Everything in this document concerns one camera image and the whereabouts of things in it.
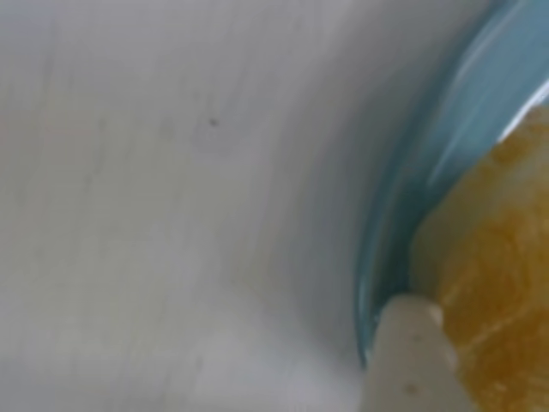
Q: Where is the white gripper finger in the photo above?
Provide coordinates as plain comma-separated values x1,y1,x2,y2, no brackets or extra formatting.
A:
362,294,475,412

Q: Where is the yellow egg sushi piece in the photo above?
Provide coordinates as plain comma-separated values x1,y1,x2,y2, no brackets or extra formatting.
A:
409,102,549,412

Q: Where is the blue round dish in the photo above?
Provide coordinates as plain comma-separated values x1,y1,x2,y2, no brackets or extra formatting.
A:
353,0,549,374

